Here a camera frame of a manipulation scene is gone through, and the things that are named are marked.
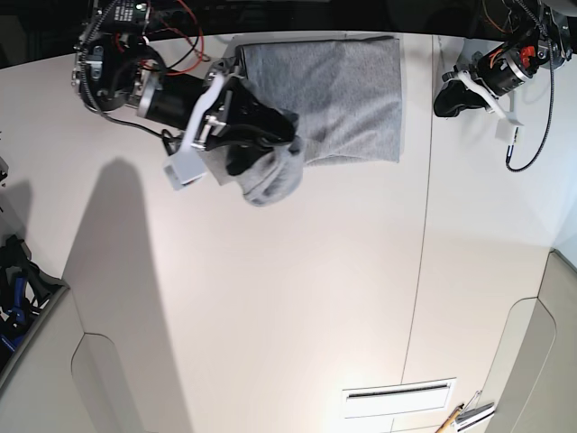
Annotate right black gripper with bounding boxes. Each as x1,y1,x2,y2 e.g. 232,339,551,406
136,71,296,176

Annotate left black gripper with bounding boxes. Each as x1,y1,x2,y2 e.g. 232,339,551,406
433,42,539,118

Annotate black braided camera cable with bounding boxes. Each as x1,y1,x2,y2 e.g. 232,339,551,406
503,0,555,172

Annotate blue clamps pile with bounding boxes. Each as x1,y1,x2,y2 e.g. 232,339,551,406
1,235,67,369

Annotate grey T-shirt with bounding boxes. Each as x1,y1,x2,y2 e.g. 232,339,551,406
200,36,403,207

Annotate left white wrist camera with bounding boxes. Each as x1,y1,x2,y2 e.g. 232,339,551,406
457,70,524,145

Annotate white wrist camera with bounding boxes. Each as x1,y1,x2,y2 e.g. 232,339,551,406
457,70,524,145
163,73,225,190

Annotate yellow pencil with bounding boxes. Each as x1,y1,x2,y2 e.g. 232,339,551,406
435,403,465,433

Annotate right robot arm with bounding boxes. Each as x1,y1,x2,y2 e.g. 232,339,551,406
71,1,296,188

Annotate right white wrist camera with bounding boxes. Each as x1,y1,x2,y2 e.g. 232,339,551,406
163,73,225,190

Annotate grey binder clip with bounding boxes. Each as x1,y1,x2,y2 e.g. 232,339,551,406
454,391,495,426

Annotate white slotted grommet plate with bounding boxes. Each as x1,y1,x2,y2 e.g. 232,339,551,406
342,378,457,419

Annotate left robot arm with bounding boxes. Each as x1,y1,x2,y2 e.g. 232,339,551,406
434,1,576,124

